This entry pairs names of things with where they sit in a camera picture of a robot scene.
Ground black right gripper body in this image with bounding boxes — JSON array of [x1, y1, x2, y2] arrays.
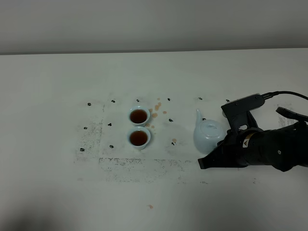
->
[[217, 113, 264, 168]]

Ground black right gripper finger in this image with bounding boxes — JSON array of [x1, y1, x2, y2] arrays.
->
[[198, 144, 247, 169]]

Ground light blue porcelain teapot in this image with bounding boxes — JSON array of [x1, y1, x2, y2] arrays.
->
[[193, 109, 226, 155]]

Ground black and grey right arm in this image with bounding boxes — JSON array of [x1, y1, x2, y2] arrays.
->
[[198, 107, 308, 172]]

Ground near light blue teacup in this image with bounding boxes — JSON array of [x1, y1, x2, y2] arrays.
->
[[127, 126, 151, 150]]

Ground light blue teacup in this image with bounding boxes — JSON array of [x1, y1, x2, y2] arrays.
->
[[128, 105, 151, 127], [127, 126, 151, 150]]

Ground far light blue teacup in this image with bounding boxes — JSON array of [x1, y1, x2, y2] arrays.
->
[[128, 105, 151, 127]]

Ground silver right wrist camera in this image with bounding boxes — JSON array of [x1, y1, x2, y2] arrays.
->
[[221, 94, 265, 134]]

